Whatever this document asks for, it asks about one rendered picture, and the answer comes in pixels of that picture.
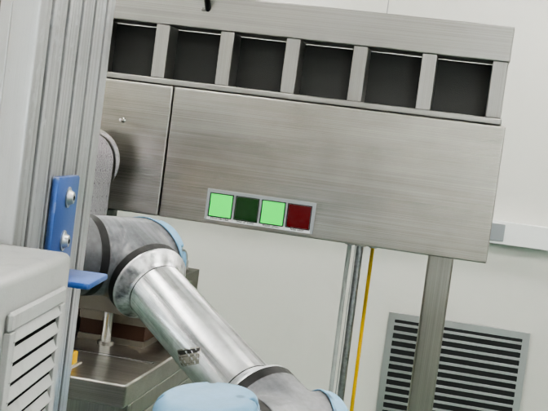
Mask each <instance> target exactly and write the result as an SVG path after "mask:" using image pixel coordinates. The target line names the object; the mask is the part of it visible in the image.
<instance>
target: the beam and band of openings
mask: <svg viewBox="0 0 548 411"><path fill-rule="evenodd" d="M210 2H211V9H210V11H209V12H208V11H202V10H201V9H202V7H205V2H204V0H116V3H115V10H114V17H113V30H112V37H111V43H110V51H109V58H108V70H107V77H106V78H111V79H117V80H125V81H132V82H144V83H151V84H158V85H165V86H177V87H185V88H192V89H198V90H205V91H218V92H225V93H232V94H238V95H252V96H258V97H265V98H273V99H285V100H292V101H299V102H306V103H313V104H325V105H333V106H339V107H346V108H359V109H366V110H373V111H379V112H387V113H399V114H406V115H413V116H420V117H433V118H439V119H447V120H454V121H460V122H474V123H480V124H487V125H494V126H500V125H501V124H502V120H501V115H502V104H503V98H504V92H505V86H506V75H507V69H508V65H509V63H510V57H511V51H512V45H513V39H514V33H515V27H512V26H504V25H496V24H481V23H473V22H465V21H457V20H442V19H434V18H426V17H418V16H410V15H395V14H387V13H379V12H372V11H356V10H348V9H340V8H332V7H318V6H309V5H301V4H293V3H285V2H270V1H263V0H210ZM118 23H120V24H118ZM130 24H134V25H130ZM137 25H142V26H137ZM144 26H149V27H144ZM152 27H156V28H152ZM181 30H186V31H181ZM188 31H193V32H188ZM196 32H200V33H196ZM211 33H215V34H211ZM218 34H221V35H218ZM242 37H243V38H242ZM255 38H258V39H255ZM262 39H266V40H262ZM269 40H273V41H269ZM277 41H280V42H277ZM306 44H310V45H306ZM313 45H317V46H313ZM328 46H331V47H328ZM335 47H339V48H335ZM343 48H346V49H343ZM350 49H354V50H350ZM372 51H376V52H372ZM378 52H383V53H378ZM386 53H390V54H386ZM393 54H398V55H393ZM408 55H412V56H408ZM415 56H420V57H415ZM438 59H442V60H438ZM452 60H456V61H452ZM459 61H464V62H459ZM467 62H471V63H467ZM474 63H478V64H474ZM489 64H492V65H489Z"/></svg>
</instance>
